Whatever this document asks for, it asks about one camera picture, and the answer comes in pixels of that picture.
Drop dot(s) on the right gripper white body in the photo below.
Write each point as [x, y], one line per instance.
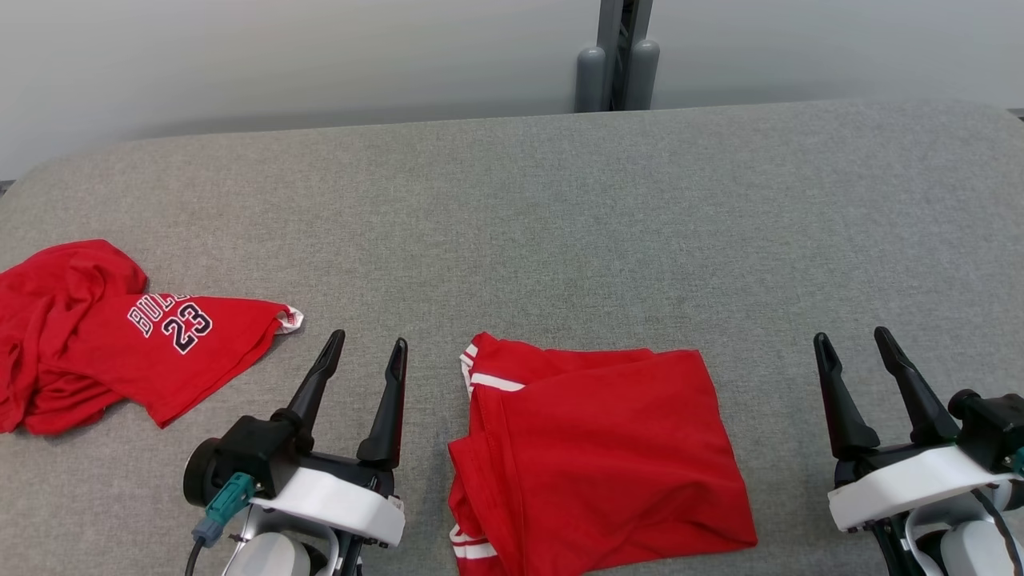
[904, 488]

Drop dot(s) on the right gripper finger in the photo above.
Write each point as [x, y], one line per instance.
[848, 424]
[920, 404]

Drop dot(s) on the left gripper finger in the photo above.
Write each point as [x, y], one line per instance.
[388, 424]
[320, 384]

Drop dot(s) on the grey partition post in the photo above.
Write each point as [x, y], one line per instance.
[616, 72]

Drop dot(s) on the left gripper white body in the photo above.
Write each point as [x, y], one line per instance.
[344, 504]

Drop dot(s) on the red jersey with white sleeves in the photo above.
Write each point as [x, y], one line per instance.
[608, 464]

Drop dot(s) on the red basketball shorts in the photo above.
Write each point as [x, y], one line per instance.
[88, 360]

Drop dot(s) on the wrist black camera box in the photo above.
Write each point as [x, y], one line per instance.
[256, 448]
[992, 428]

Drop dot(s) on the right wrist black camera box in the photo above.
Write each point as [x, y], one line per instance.
[992, 428]

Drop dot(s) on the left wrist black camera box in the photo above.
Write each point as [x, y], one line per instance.
[256, 448]

